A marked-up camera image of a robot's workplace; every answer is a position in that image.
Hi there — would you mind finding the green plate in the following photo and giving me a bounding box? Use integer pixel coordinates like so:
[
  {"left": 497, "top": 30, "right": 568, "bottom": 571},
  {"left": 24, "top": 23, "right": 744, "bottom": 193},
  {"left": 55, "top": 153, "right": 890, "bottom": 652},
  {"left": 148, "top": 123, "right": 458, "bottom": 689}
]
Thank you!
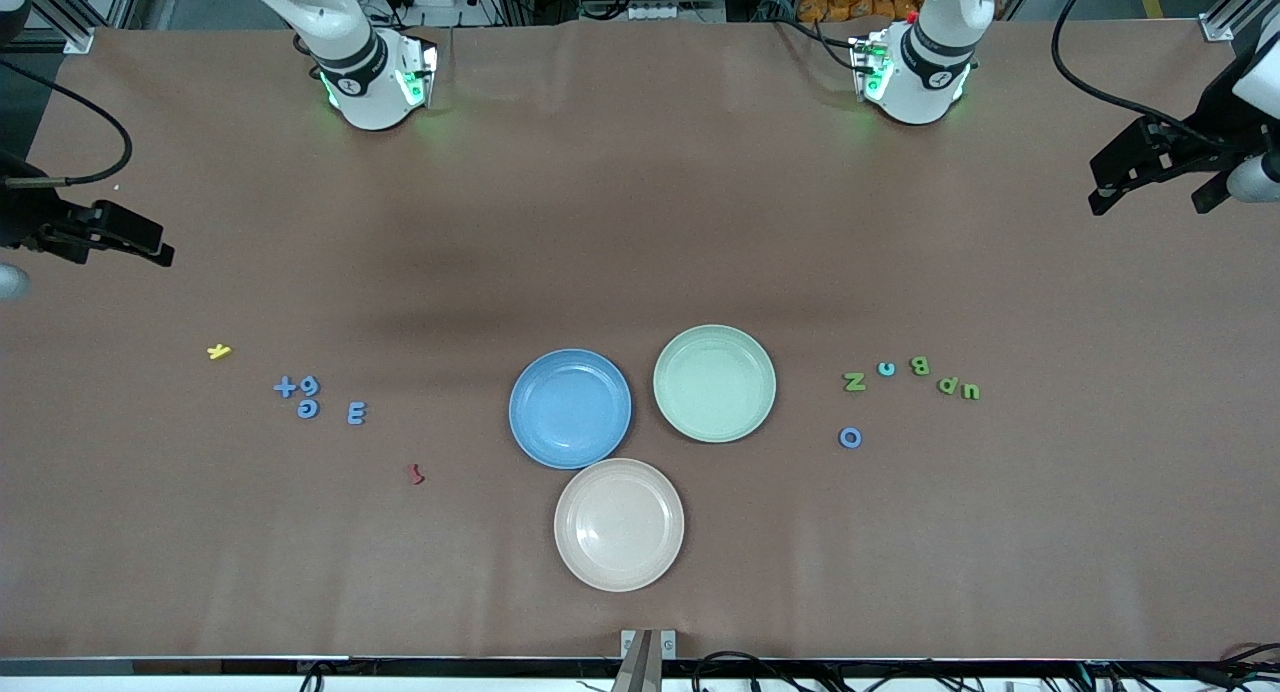
[{"left": 653, "top": 324, "right": 778, "bottom": 444}]

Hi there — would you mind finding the blue plate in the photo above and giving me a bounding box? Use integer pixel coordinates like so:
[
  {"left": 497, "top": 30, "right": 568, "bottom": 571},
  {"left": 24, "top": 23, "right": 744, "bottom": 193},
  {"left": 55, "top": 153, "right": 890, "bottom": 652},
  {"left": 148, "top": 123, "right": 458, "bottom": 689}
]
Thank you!
[{"left": 508, "top": 348, "right": 633, "bottom": 471}]

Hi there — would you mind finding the beige plate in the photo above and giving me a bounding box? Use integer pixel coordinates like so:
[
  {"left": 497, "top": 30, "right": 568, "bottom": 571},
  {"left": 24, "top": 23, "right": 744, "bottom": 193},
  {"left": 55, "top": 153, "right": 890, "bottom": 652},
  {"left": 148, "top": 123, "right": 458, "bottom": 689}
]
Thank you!
[{"left": 553, "top": 458, "right": 686, "bottom": 593}]

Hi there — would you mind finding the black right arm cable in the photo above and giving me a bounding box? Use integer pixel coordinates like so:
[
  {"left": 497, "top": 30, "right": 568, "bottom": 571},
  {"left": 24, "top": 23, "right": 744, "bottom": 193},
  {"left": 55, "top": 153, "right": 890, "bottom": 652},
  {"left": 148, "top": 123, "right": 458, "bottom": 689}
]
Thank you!
[{"left": 0, "top": 60, "right": 134, "bottom": 190}]

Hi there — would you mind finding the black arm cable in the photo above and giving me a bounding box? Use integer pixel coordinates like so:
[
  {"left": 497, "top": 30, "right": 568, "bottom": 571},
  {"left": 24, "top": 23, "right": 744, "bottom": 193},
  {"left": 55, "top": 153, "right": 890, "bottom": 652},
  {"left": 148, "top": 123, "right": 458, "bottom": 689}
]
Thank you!
[
  {"left": 0, "top": 60, "right": 134, "bottom": 190},
  {"left": 1050, "top": 0, "right": 1246, "bottom": 155}
]

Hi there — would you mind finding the aluminium frame post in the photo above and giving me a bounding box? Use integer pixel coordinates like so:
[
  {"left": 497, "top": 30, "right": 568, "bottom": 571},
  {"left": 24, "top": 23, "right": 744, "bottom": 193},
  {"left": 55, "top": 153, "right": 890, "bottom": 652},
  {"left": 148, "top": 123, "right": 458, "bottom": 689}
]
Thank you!
[
  {"left": 28, "top": 0, "right": 97, "bottom": 55},
  {"left": 1200, "top": 0, "right": 1280, "bottom": 43}
]

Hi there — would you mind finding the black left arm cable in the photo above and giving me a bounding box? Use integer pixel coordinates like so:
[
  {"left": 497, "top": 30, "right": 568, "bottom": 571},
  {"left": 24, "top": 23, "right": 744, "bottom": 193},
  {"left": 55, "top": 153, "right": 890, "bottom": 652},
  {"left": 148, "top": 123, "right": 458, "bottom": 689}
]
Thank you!
[{"left": 1050, "top": 0, "right": 1246, "bottom": 155}]

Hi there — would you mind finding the silver bracket on table edge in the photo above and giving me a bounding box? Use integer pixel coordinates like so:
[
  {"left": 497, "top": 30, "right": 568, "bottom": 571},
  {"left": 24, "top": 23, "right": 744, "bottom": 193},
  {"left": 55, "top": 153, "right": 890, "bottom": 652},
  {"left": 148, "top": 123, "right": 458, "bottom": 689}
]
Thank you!
[{"left": 612, "top": 629, "right": 679, "bottom": 692}]

